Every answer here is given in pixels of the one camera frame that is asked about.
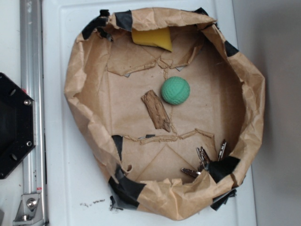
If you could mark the green dimpled foam ball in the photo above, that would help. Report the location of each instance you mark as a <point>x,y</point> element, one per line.
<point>175,90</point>

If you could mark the crumpled brown paper bag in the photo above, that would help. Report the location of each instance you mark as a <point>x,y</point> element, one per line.
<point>108,74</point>

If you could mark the white plastic tray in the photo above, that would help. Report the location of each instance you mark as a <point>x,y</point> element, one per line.
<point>78,194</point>

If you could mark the yellow sponge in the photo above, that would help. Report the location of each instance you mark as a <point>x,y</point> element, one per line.
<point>155,38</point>

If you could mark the aluminium extrusion rail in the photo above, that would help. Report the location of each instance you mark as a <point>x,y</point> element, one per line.
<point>34,164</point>

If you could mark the bunch of silver keys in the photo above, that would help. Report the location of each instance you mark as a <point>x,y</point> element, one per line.
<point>204,160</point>

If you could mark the metal corner bracket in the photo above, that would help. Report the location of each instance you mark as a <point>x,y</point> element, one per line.
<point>29,211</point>

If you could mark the brown wood bark piece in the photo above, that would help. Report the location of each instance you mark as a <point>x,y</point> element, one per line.
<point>156,111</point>

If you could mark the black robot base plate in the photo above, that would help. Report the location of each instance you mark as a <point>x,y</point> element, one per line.
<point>17,135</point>

